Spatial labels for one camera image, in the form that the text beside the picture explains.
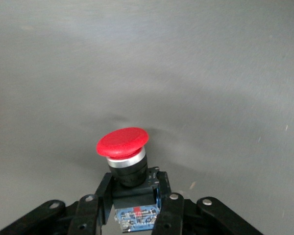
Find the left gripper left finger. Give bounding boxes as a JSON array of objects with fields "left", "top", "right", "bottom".
[{"left": 0, "top": 172, "right": 114, "bottom": 235}]

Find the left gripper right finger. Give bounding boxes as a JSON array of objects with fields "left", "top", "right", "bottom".
[{"left": 148, "top": 166, "right": 263, "bottom": 235}]

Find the red push button switch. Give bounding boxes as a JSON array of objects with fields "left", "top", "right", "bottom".
[{"left": 96, "top": 126, "right": 163, "bottom": 234}]

